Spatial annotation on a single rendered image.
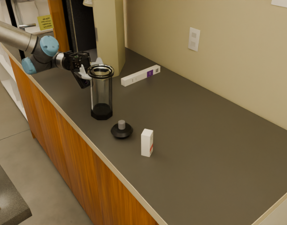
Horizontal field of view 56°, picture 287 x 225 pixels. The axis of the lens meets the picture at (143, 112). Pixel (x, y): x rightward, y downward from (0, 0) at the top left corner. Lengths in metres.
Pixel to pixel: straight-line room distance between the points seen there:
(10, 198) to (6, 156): 1.70
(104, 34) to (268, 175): 1.00
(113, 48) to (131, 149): 0.65
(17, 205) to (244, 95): 1.06
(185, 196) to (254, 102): 0.64
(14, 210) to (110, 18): 0.97
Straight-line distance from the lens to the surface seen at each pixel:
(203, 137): 1.14
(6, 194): 1.01
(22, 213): 0.94
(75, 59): 1.17
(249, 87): 1.36
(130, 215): 1.17
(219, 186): 0.96
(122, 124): 1.08
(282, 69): 1.26
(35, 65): 1.26
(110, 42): 1.49
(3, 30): 1.16
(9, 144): 2.80
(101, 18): 1.43
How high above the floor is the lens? 1.65
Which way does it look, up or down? 34 degrees down
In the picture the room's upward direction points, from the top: straight up
